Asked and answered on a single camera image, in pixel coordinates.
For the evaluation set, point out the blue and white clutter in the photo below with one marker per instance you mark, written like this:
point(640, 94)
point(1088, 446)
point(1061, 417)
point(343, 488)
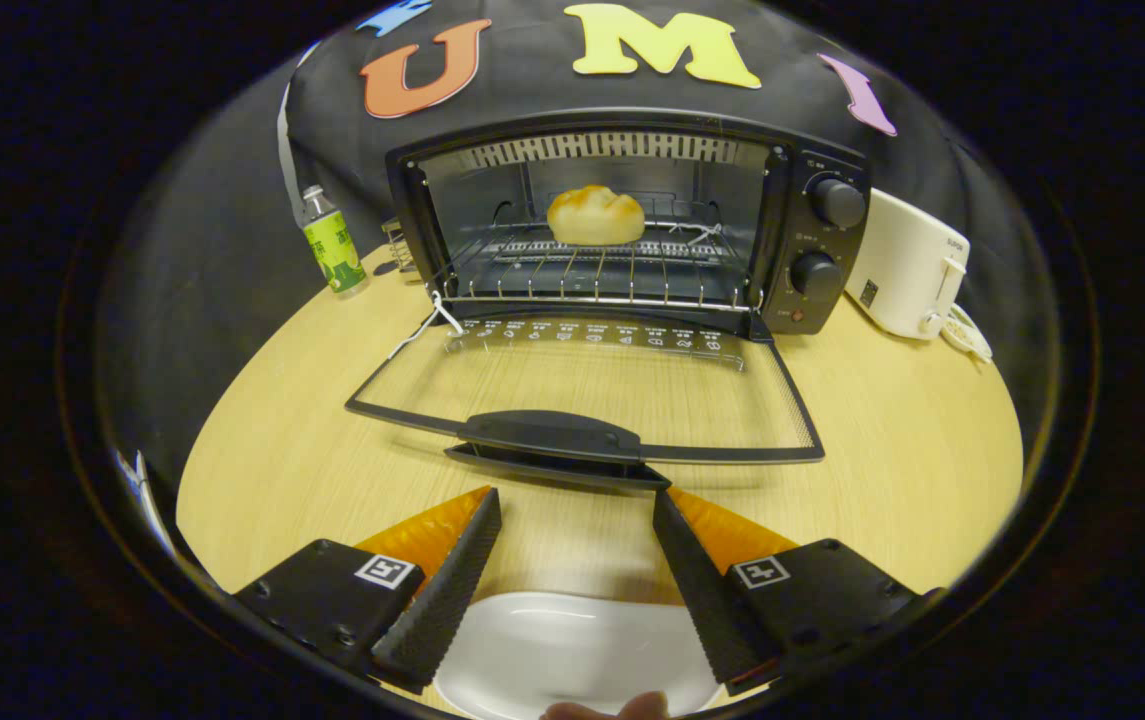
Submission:
point(147, 495)

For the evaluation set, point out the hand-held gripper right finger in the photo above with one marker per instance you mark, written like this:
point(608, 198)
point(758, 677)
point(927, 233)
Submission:
point(702, 590)

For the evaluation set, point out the golden bread roll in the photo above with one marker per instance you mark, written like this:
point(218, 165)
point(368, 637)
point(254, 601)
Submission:
point(595, 215)

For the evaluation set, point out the green label drink bottle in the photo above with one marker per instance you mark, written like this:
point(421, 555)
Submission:
point(334, 250)

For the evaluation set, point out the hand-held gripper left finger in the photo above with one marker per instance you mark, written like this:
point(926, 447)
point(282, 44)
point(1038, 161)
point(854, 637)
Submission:
point(447, 590)

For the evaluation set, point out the small clear glass container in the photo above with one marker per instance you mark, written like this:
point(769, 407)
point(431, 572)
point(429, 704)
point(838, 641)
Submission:
point(400, 248)

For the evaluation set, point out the white pop-up toaster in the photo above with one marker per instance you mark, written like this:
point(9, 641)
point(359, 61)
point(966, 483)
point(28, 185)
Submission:
point(902, 265)

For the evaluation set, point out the white plate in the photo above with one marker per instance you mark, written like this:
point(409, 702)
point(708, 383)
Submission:
point(572, 650)

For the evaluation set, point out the black toaster oven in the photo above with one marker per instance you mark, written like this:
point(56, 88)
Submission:
point(817, 230)

